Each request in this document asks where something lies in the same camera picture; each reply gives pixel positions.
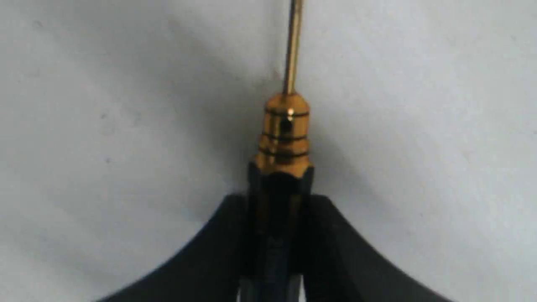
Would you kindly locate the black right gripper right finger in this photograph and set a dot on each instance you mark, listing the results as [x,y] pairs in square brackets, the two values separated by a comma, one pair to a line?
[339,265]

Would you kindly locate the black gold precision screwdriver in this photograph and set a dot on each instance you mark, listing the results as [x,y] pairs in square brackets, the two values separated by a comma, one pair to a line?
[280,175]

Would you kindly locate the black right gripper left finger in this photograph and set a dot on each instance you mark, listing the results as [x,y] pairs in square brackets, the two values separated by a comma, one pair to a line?
[207,269]

